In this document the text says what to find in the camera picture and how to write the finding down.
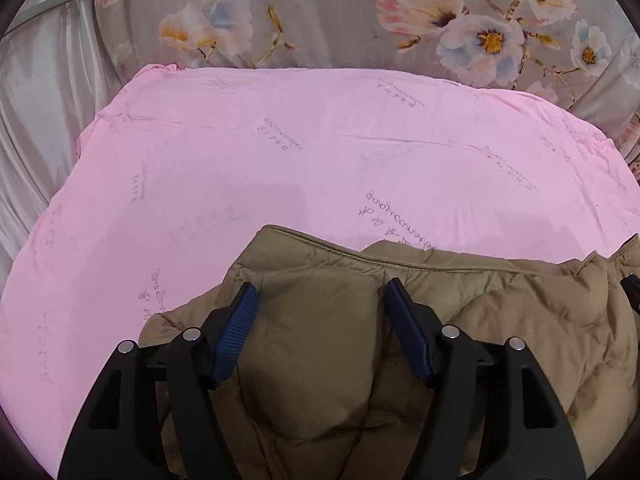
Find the silver satin curtain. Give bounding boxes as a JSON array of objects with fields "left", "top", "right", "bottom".
[{"left": 1, "top": 0, "right": 120, "bottom": 276}]

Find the khaki puffer jacket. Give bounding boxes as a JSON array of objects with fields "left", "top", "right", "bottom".
[{"left": 140, "top": 226, "right": 639, "bottom": 479}]

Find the grey floral quilt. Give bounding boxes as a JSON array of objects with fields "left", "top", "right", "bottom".
[{"left": 94, "top": 0, "right": 639, "bottom": 170}]

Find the pink bed sheet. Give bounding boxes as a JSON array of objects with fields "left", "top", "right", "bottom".
[{"left": 1, "top": 65, "right": 639, "bottom": 474}]

